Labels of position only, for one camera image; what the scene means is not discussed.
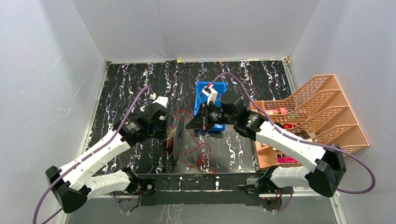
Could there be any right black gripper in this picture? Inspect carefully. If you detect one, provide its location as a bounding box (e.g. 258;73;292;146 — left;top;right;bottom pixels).
185;102;236;131

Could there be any dark grey cable spool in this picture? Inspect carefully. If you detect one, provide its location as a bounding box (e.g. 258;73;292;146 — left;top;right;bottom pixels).
171;115;185;161

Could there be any red cable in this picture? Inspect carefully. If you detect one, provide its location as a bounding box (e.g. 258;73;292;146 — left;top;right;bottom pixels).
173;110;217;175

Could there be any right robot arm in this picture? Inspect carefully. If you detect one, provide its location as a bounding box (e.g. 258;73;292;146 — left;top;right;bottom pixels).
185;92;347;197

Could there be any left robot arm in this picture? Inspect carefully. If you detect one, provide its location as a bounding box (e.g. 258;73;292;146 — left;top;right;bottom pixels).
45;97;170;213

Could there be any blue plastic bin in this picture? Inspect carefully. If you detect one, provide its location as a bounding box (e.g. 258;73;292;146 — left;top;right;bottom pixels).
193;81;228;135

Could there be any pink yellow toy in tray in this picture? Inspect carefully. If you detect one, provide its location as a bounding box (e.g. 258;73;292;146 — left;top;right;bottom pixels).
266;107;288;115

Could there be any red item in tray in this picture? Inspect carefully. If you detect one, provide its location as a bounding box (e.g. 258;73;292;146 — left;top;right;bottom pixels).
282;123;293;129

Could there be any pink item in tray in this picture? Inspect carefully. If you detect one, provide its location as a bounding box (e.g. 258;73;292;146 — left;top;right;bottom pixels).
277;157;299;163

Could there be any orange organizer tray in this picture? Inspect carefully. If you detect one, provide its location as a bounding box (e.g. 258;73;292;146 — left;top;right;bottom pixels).
249;100;311;171

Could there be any orange file rack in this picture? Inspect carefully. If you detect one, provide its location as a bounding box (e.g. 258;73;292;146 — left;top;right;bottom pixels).
263;74;370;163

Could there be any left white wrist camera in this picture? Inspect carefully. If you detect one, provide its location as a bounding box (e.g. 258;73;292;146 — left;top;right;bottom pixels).
149;93;170;112

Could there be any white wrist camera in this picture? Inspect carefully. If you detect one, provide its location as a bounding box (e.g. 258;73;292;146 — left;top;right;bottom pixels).
149;93;170;112
202;83;218;104

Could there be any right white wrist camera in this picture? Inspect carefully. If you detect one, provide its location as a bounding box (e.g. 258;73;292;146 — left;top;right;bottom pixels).
202;83;218;104

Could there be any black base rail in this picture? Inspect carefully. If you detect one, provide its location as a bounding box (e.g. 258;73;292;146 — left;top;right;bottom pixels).
62;173;310;214

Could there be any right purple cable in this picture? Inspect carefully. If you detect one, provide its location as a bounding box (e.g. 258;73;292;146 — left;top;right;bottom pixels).
212;72;376;195

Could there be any purple cable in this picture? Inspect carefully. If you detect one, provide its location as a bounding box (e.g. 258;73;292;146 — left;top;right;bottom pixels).
212;72;376;195
32;86;154;224

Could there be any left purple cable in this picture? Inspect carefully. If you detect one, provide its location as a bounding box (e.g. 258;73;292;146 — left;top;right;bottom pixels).
32;86;154;224

